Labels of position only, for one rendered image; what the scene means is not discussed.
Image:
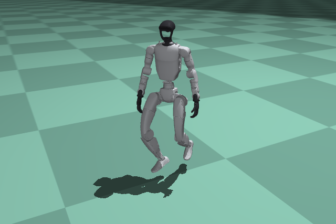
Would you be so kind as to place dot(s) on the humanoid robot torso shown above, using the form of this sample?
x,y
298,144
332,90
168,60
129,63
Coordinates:
x,y
168,66

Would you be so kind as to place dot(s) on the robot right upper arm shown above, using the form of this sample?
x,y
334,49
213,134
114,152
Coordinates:
x,y
148,59

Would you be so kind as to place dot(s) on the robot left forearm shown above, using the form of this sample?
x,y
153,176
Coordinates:
x,y
194,85

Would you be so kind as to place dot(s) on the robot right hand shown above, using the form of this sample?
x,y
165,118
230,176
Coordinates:
x,y
139,101

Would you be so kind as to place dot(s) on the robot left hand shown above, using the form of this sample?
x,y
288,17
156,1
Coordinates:
x,y
196,106

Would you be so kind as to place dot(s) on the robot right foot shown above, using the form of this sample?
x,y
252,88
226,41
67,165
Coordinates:
x,y
160,164

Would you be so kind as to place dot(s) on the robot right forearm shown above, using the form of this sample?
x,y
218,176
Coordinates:
x,y
143,82

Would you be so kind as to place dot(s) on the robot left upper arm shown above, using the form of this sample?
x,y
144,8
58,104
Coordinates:
x,y
185,52

